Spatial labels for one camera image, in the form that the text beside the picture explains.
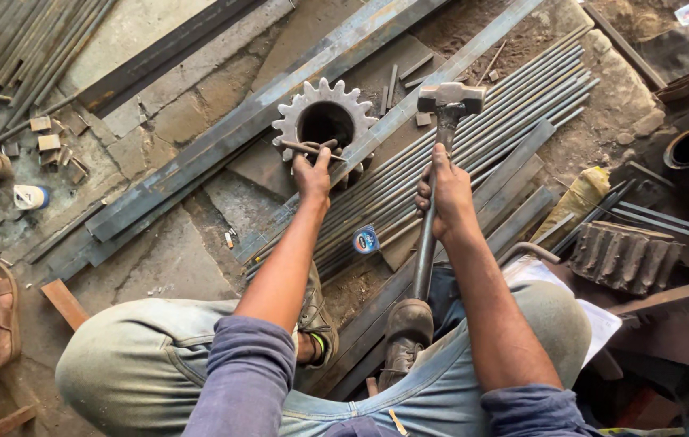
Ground person's left hand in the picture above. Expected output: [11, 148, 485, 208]
[291, 138, 343, 200]

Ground person's right hand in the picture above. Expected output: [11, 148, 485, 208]
[414, 143, 481, 242]

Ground short thin metal rod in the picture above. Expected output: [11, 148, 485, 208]
[280, 140, 347, 162]

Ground steel sledge hammer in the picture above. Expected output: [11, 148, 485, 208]
[410, 82, 487, 302]

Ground toothed steel sprocket gear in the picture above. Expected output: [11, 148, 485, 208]
[271, 77, 379, 186]

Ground blue tape measure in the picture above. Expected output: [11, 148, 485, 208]
[352, 225, 381, 255]

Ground long steel angle bar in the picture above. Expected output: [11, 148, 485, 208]
[85, 0, 451, 244]

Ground person's worn left shoe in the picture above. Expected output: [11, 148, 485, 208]
[297, 261, 340, 369]

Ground person's worn shoe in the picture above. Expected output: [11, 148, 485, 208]
[377, 298, 435, 392]
[297, 261, 340, 369]

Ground bundle of long steel rods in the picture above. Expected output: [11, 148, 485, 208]
[241, 24, 600, 281]

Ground dark steel channel bar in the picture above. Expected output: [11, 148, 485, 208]
[76, 0, 268, 116]

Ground stack of flat steel bars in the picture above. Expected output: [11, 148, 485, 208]
[380, 118, 559, 274]

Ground person's worn right shoe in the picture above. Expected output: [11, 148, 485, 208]
[377, 298, 435, 392]

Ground bent steel rod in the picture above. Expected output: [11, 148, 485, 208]
[495, 242, 562, 268]

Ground person's purple shirt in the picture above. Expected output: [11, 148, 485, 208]
[182, 315, 602, 437]

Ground yellow woven sack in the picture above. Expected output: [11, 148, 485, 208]
[529, 166, 612, 250]

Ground scattered small metal offcuts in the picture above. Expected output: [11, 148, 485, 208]
[0, 100, 91, 185]

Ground person's faded blue jeans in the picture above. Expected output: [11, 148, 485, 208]
[55, 267, 593, 437]

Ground white bottle with blue cap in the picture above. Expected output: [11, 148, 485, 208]
[13, 185, 50, 211]

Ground reddish wooden plank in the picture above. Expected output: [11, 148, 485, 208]
[40, 278, 91, 332]

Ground heap of rusty steel rods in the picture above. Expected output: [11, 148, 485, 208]
[0, 0, 119, 129]

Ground large rusty toothed gear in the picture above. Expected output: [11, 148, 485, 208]
[568, 220, 685, 296]

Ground white paper sheet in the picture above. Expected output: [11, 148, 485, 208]
[501, 255, 623, 369]

